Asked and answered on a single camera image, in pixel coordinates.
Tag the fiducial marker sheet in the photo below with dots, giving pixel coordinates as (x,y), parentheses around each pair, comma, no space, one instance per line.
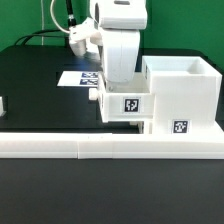
(78,79)

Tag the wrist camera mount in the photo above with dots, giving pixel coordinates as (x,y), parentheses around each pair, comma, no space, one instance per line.
(85,39)

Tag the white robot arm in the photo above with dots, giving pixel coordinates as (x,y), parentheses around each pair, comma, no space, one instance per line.
(119,23)

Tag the white drawer cabinet box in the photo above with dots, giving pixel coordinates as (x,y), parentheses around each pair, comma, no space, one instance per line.
(186,92)

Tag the white drawer tray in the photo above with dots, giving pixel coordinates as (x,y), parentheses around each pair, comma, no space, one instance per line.
(144,127)
(124,103)

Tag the white L-shaped fence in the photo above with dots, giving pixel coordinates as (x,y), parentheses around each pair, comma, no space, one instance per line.
(208,145)

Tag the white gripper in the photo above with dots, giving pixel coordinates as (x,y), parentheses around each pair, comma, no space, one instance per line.
(120,51)

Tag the white front drawer tray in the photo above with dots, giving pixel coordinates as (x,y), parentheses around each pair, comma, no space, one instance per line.
(144,127)

